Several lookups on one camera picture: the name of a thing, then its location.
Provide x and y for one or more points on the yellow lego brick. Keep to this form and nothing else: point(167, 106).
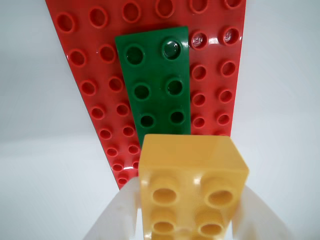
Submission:
point(190, 155)

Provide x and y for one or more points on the green lego brick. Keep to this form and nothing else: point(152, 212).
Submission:
point(155, 75)

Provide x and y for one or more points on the red lego baseplate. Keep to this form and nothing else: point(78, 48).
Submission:
point(100, 75)

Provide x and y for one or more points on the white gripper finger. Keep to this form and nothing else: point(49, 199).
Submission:
point(257, 220)
point(120, 210)

